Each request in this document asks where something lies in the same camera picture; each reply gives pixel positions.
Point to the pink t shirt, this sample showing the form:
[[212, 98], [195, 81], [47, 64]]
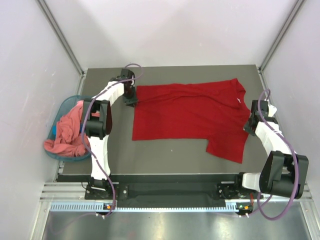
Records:
[[68, 141]]

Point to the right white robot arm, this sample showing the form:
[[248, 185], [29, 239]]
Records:
[[278, 174]]

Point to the slotted cable duct rail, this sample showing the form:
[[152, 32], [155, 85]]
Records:
[[105, 207]]

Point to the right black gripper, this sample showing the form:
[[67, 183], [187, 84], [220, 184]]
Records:
[[247, 128]]

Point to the teal mesh laundry basket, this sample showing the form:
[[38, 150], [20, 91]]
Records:
[[64, 108]]

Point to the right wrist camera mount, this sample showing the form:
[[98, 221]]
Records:
[[270, 111]]

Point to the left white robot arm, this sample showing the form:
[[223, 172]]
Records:
[[97, 119]]

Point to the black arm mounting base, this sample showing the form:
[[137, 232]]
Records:
[[168, 190]]

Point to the red t shirt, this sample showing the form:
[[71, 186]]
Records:
[[212, 111]]

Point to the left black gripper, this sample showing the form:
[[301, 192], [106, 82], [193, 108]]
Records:
[[133, 100]]

